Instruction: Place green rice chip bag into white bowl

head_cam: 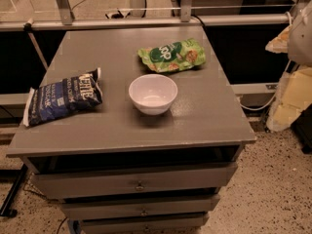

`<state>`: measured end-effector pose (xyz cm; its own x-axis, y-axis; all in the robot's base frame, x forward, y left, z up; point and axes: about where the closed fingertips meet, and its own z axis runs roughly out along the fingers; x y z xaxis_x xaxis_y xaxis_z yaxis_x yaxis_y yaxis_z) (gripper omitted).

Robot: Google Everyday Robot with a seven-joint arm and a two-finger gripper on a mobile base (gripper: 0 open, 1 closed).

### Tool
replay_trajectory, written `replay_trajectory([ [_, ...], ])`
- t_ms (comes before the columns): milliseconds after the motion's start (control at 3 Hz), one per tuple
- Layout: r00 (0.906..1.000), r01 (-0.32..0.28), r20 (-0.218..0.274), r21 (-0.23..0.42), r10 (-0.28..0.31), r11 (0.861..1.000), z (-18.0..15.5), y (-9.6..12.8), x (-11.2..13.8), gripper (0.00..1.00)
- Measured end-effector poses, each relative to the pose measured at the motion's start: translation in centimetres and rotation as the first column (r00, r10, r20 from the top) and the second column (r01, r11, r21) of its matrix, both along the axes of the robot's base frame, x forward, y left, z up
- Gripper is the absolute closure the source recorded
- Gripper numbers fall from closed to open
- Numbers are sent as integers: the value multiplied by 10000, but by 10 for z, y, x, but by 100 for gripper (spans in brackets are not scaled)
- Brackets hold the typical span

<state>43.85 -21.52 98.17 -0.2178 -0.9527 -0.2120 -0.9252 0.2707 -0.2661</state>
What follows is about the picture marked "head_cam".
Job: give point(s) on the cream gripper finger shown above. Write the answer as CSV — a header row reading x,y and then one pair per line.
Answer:
x,y
279,45

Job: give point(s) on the green rice chip bag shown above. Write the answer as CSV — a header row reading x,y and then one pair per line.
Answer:
x,y
174,57

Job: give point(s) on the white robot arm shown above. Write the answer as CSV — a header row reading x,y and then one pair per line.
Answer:
x,y
296,39

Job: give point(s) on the white bowl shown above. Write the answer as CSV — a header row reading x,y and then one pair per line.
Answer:
x,y
153,94

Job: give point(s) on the blue kettle chip bag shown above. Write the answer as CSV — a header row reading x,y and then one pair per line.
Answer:
x,y
63,98

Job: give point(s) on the top grey drawer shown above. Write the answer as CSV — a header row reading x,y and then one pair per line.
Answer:
x,y
102,183

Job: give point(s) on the grey drawer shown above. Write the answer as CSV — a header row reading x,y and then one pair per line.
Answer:
x,y
141,207
102,183
143,224

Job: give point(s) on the bottom grey drawer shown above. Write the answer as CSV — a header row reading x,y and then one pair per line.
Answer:
x,y
143,224

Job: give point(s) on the middle grey drawer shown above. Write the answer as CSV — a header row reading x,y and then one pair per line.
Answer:
x,y
141,207

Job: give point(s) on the black floor stand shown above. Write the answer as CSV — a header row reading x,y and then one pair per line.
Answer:
x,y
16,178

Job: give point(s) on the metal rail frame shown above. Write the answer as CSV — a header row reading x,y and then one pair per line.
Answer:
x,y
70,14

